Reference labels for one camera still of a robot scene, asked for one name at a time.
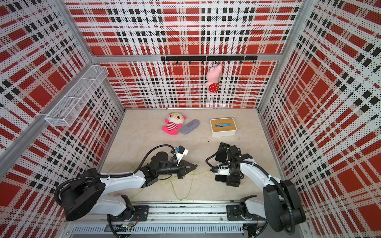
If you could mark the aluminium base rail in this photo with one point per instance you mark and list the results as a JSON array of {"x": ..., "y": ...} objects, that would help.
[{"x": 175, "y": 219}]

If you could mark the black hook rail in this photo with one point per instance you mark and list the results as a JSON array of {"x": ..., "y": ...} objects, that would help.
[{"x": 177, "y": 59}]

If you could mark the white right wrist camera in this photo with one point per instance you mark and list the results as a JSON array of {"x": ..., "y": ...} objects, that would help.
[{"x": 222, "y": 170}]

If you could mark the pink pig plush toy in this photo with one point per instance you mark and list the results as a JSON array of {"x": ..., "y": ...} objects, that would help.
[{"x": 213, "y": 77}]

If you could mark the purple smartphone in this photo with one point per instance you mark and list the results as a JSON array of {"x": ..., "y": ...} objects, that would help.
[{"x": 221, "y": 155}]

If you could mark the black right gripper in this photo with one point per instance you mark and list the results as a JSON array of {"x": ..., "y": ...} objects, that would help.
[{"x": 229, "y": 178}]

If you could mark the grey glasses case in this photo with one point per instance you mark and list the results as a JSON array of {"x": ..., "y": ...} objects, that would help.
[{"x": 189, "y": 127}]

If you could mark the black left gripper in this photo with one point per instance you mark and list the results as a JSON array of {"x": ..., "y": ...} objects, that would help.
[{"x": 182, "y": 170}]

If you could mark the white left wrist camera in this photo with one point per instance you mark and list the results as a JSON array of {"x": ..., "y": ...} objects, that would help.
[{"x": 180, "y": 152}]

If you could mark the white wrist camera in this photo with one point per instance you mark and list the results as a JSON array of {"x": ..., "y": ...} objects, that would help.
[
  {"x": 180, "y": 152},
  {"x": 222, "y": 170}
]

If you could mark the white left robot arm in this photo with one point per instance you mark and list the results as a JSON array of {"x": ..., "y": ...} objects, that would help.
[{"x": 90, "y": 193}]

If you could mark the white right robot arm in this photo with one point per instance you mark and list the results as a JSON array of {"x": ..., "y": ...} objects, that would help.
[{"x": 281, "y": 207}]

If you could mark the pink white plush toy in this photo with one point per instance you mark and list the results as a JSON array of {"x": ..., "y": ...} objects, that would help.
[{"x": 174, "y": 121}]

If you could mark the white wooden tissue box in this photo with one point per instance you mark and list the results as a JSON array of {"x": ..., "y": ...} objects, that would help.
[{"x": 223, "y": 127}]

